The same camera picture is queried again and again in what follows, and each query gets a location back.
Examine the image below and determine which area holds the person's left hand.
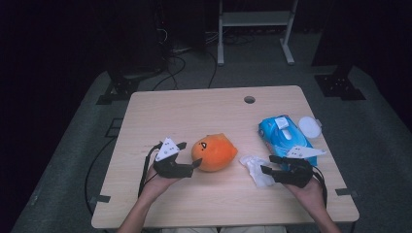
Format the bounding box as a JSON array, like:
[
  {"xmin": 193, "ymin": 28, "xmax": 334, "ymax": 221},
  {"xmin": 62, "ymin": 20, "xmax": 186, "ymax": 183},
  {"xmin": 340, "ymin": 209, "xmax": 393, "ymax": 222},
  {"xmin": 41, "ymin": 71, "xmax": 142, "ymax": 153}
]
[{"xmin": 139, "ymin": 165, "xmax": 183, "ymax": 203}]

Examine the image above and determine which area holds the grey tape piece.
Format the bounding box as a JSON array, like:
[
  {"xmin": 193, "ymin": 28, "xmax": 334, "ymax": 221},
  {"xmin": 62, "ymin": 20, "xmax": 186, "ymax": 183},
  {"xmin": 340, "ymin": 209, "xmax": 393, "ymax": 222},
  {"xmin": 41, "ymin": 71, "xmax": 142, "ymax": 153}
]
[
  {"xmin": 334, "ymin": 187, "xmax": 360, "ymax": 199},
  {"xmin": 87, "ymin": 193, "xmax": 112, "ymax": 205}
]

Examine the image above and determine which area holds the orange plush toy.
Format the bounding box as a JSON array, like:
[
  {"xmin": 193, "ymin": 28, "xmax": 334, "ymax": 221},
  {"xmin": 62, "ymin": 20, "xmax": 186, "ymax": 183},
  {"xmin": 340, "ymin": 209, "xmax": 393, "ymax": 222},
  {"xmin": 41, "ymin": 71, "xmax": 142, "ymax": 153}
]
[{"xmin": 190, "ymin": 132, "xmax": 239, "ymax": 173}]

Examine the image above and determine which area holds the blue wet wipes pack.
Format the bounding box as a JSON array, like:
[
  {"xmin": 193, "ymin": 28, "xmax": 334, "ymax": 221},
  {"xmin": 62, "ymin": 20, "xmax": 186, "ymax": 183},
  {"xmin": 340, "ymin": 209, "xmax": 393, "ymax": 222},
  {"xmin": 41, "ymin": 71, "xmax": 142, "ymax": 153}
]
[{"xmin": 257, "ymin": 115, "xmax": 319, "ymax": 171}]

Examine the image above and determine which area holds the person's right hand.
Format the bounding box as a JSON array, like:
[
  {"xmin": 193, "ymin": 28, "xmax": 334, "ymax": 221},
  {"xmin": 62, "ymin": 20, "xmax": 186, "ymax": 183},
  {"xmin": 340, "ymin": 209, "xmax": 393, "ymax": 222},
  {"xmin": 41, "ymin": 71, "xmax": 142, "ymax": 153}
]
[{"xmin": 284, "ymin": 177, "xmax": 326, "ymax": 216}]

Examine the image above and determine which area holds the white wet wipe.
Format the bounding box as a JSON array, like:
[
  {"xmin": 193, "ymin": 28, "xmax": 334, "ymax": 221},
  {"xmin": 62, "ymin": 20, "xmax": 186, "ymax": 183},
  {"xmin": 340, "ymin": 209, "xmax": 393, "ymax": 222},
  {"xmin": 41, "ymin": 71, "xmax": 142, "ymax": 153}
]
[{"xmin": 238, "ymin": 154, "xmax": 277, "ymax": 189}]

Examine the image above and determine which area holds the white round lid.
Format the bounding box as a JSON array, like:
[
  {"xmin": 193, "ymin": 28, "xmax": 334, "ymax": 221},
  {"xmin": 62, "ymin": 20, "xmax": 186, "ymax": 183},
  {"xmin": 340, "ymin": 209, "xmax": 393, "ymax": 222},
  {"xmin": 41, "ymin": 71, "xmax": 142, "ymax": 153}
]
[{"xmin": 297, "ymin": 116, "xmax": 323, "ymax": 140}]

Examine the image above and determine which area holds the white metal stand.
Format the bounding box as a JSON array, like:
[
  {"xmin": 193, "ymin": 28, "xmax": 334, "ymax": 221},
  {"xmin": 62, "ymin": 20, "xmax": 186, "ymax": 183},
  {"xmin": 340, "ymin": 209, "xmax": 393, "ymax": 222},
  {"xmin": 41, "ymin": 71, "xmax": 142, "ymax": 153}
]
[{"xmin": 217, "ymin": 0, "xmax": 299, "ymax": 66}]

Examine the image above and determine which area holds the black stand base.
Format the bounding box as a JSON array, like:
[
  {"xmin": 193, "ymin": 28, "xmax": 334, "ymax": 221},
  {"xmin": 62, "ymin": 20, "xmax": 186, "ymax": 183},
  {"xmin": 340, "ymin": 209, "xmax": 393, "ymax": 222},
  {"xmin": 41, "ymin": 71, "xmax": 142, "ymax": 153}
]
[
  {"xmin": 313, "ymin": 64, "xmax": 367, "ymax": 102},
  {"xmin": 95, "ymin": 66, "xmax": 163, "ymax": 106}
]

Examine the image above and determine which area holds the straight black floor cable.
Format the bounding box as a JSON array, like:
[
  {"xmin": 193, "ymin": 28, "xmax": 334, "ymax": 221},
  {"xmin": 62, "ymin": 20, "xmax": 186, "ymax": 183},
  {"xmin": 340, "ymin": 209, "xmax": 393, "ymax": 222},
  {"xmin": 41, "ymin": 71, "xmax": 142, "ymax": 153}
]
[{"xmin": 206, "ymin": 50, "xmax": 219, "ymax": 89}]

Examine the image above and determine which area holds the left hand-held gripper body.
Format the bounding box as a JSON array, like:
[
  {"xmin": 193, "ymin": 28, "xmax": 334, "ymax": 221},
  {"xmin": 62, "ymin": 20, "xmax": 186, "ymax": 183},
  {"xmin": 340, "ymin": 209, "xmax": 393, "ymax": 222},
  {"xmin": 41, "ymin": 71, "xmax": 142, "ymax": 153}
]
[{"xmin": 153, "ymin": 137, "xmax": 194, "ymax": 180}]

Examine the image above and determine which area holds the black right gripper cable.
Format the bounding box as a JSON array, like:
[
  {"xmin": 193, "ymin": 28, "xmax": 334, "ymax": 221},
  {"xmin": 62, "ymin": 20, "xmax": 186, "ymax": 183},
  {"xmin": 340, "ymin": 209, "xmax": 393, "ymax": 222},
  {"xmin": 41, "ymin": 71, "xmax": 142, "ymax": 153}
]
[{"xmin": 310, "ymin": 165, "xmax": 328, "ymax": 209}]

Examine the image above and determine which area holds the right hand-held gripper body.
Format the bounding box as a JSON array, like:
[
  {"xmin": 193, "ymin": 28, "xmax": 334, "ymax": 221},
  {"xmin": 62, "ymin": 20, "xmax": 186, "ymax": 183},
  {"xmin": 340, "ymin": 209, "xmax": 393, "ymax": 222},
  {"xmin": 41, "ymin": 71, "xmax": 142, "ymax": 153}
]
[{"xmin": 277, "ymin": 145, "xmax": 326, "ymax": 189}]

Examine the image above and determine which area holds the looped black floor cable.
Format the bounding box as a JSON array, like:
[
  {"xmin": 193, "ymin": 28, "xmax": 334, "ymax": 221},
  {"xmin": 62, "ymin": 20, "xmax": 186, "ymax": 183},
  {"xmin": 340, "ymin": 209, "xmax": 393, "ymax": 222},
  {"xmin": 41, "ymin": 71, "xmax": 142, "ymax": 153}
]
[{"xmin": 152, "ymin": 54, "xmax": 188, "ymax": 91}]

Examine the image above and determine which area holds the long black floor cable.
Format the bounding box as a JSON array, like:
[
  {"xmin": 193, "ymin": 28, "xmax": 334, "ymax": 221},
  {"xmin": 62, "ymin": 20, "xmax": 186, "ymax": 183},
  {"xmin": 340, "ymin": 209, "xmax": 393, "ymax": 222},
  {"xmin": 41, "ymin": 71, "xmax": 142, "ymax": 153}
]
[{"xmin": 85, "ymin": 136, "xmax": 117, "ymax": 216}]

